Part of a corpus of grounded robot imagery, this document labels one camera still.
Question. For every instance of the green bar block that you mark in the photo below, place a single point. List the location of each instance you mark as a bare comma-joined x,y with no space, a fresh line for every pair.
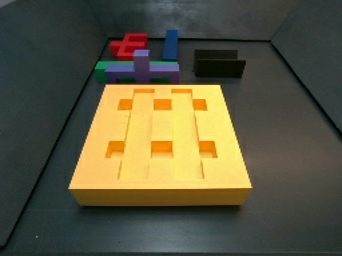
101,76

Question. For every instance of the yellow slotted board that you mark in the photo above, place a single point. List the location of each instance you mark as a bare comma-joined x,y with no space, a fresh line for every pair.
161,149

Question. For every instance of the purple cross-shaped block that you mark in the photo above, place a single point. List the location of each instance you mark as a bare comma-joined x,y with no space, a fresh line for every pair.
142,71

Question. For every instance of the blue bar block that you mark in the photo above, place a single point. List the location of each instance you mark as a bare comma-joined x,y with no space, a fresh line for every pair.
170,48

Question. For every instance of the red E-shaped block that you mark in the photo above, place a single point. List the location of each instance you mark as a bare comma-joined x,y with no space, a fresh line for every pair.
122,49

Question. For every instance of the black U-shaped bracket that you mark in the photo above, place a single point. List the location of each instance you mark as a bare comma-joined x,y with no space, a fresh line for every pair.
219,64

